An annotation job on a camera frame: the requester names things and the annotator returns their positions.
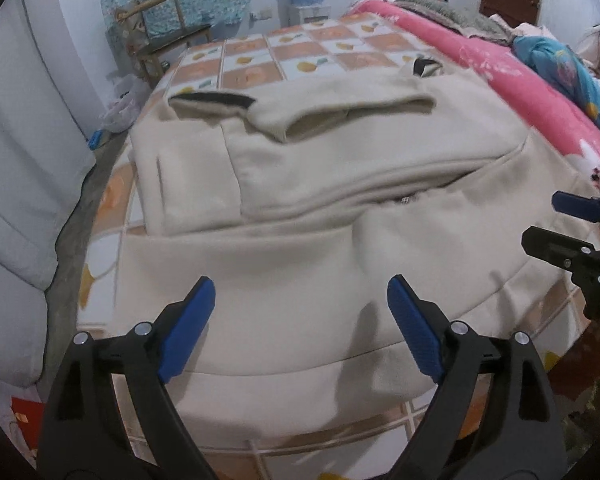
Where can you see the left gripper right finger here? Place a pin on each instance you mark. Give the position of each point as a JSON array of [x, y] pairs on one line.
[[493, 414]]

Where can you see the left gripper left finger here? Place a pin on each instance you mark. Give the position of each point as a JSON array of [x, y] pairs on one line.
[[83, 435]]

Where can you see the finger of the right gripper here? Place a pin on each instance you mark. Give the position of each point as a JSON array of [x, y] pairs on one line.
[[577, 206], [580, 259]]

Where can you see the beige zip jacket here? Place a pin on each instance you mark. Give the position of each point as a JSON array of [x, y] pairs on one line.
[[330, 219]]

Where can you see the red box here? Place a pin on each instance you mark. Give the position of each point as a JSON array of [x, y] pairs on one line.
[[29, 418]]

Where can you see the pink floral blanket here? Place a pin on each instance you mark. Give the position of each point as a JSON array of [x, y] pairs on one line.
[[531, 97]]

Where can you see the blue floral cloth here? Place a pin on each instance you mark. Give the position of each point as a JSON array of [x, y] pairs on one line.
[[563, 70]]

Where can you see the grey green quilt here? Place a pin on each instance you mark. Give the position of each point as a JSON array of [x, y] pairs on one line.
[[466, 23]]

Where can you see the small blue object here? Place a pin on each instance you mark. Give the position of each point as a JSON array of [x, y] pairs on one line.
[[95, 139]]

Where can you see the white plastic bag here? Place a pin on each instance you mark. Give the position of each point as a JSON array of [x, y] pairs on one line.
[[131, 95]]

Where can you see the white curtain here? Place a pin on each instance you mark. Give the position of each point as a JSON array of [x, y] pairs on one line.
[[44, 160]]

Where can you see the white water dispenser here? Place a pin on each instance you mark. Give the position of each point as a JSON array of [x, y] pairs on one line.
[[300, 15]]

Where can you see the orange patterned bed sheet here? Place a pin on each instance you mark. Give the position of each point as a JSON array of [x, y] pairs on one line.
[[260, 60]]

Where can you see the wooden chair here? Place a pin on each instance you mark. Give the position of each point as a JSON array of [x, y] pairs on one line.
[[144, 46]]

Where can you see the wall power socket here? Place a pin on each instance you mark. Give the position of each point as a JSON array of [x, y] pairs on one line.
[[261, 15]]

